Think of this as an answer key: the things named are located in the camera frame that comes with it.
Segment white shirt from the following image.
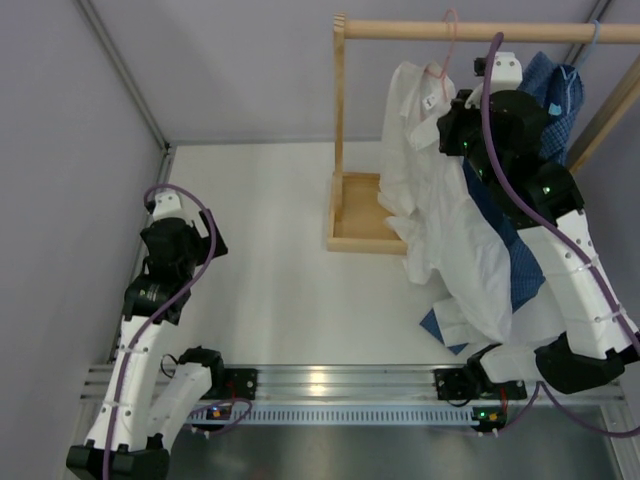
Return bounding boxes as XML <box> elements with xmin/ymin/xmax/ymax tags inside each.
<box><xmin>377</xmin><ymin>62</ymin><xmax>512</xmax><ymax>352</ymax></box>

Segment aluminium corner post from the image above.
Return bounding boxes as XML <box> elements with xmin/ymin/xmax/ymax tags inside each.
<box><xmin>72</xmin><ymin>0</ymin><xmax>170</xmax><ymax>152</ymax></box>

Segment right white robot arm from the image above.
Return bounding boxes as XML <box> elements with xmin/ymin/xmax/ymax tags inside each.
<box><xmin>437</xmin><ymin>89</ymin><xmax>639</xmax><ymax>397</ymax></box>

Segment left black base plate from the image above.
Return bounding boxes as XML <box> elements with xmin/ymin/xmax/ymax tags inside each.
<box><xmin>206</xmin><ymin>368</ymin><xmax>258</xmax><ymax>400</ymax></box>

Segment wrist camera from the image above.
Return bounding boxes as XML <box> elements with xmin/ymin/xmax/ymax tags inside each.
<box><xmin>145</xmin><ymin>190</ymin><xmax>186</xmax><ymax>222</ymax></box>
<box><xmin>490</xmin><ymin>51</ymin><xmax>523</xmax><ymax>93</ymax></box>

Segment blue wire hanger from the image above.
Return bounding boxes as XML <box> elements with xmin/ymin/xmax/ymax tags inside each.
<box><xmin>546</xmin><ymin>20</ymin><xmax>601</xmax><ymax>117</ymax></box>

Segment blue checked shirt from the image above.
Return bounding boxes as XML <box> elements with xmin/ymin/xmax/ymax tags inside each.
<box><xmin>421</xmin><ymin>51</ymin><xmax>584</xmax><ymax>355</ymax></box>

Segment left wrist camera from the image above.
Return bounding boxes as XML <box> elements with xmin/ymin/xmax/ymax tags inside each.
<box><xmin>145</xmin><ymin>190</ymin><xmax>186</xmax><ymax>222</ymax></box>

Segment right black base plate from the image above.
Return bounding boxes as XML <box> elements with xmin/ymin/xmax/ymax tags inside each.
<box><xmin>433</xmin><ymin>366</ymin><xmax>528</xmax><ymax>406</ymax></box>

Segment slotted grey cable duct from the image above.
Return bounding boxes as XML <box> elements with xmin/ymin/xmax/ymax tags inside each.
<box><xmin>186</xmin><ymin>404</ymin><xmax>505</xmax><ymax>426</ymax></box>

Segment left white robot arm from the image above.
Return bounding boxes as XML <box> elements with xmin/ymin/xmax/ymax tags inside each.
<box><xmin>66</xmin><ymin>209</ymin><xmax>228</xmax><ymax>479</ymax></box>

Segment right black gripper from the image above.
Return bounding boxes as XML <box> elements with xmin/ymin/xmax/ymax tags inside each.
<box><xmin>438</xmin><ymin>91</ymin><xmax>503</xmax><ymax>190</ymax></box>

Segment wooden clothes rack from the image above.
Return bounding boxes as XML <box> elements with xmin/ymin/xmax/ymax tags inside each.
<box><xmin>326</xmin><ymin>13</ymin><xmax>639</xmax><ymax>255</ymax></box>

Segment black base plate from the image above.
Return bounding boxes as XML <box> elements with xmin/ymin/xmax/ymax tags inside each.
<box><xmin>206</xmin><ymin>368</ymin><xmax>258</xmax><ymax>400</ymax></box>
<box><xmin>433</xmin><ymin>366</ymin><xmax>528</xmax><ymax>406</ymax></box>

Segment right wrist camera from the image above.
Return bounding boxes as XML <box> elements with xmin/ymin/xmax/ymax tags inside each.
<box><xmin>490</xmin><ymin>51</ymin><xmax>523</xmax><ymax>93</ymax></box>

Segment pink wire hanger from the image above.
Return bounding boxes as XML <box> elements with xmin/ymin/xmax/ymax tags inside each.
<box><xmin>422</xmin><ymin>7</ymin><xmax>460</xmax><ymax>101</ymax></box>

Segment aluminium mounting rail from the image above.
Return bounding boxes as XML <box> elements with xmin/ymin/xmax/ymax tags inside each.
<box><xmin>80</xmin><ymin>365</ymin><xmax>625</xmax><ymax>405</ymax></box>

